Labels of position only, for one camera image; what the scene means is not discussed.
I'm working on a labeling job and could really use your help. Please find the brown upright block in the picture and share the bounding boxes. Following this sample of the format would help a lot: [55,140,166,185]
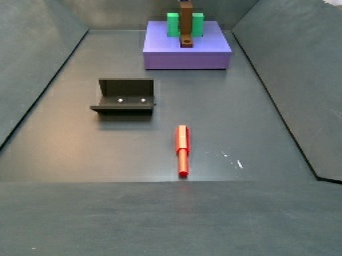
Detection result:
[179,1,193,48]

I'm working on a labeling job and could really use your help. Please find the purple base board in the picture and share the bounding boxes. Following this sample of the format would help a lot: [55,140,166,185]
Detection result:
[143,21,233,70]

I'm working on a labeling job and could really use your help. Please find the red peg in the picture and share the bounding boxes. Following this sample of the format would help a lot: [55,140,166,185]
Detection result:
[175,125,190,178]

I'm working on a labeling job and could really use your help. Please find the black U-shaped bracket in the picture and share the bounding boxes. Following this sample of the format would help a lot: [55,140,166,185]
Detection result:
[90,78,155,114]

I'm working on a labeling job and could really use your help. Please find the green block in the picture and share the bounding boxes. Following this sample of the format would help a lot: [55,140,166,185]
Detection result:
[167,12,205,37]

